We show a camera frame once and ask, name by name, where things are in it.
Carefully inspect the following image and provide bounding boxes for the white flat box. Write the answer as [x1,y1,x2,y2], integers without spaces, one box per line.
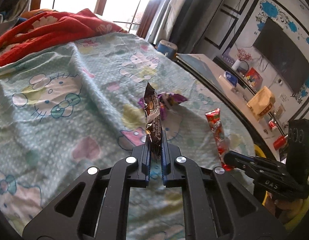
[218,75,235,91]

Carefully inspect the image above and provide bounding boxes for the black tv cabinet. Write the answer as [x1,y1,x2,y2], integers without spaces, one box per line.
[212,55,285,136]

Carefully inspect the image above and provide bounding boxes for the red floral blanket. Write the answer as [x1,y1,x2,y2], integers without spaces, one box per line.
[0,9,126,67]

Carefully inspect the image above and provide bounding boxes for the red thermos bottle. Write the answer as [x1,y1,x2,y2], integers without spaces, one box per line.
[273,135,288,151]

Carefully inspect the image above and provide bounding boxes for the red long snack wrapper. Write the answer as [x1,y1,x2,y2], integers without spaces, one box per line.
[205,108,233,171]

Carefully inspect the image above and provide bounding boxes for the black wall television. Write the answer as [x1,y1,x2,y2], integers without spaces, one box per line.
[253,18,309,94]

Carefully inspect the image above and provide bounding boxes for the blue tissue pack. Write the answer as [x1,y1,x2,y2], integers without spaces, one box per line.
[223,71,238,87]

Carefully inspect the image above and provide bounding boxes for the red white can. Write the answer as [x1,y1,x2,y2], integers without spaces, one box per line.
[268,119,278,131]

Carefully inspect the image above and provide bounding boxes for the blue white small bin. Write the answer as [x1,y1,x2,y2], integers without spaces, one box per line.
[157,40,178,60]

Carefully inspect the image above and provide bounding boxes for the yellow paper bag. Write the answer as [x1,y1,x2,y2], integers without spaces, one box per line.
[247,86,275,121]

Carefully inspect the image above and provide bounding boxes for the brown chocolate snack wrapper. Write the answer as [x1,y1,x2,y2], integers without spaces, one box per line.
[143,82,162,159]

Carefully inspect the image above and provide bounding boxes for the red picture card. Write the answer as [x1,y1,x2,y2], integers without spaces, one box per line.
[244,67,263,91]

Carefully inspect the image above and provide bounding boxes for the grey right curtain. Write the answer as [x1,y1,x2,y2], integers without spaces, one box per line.
[145,0,201,46]

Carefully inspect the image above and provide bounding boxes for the light blue cartoon bedsheet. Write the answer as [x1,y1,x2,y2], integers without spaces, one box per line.
[0,33,254,235]

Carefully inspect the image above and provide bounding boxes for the purple candy wrapper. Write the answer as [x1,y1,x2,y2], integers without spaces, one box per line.
[138,91,189,120]

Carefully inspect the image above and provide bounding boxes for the white marble coffee table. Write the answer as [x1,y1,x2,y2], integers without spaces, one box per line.
[176,54,283,161]

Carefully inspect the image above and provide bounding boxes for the white vase pink flowers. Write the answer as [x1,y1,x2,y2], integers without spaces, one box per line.
[231,48,253,70]

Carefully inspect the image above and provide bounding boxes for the standing air conditioner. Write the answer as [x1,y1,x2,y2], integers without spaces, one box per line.
[178,0,224,53]

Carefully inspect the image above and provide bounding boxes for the person's right hand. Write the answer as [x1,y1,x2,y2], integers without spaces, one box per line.
[264,193,304,224]

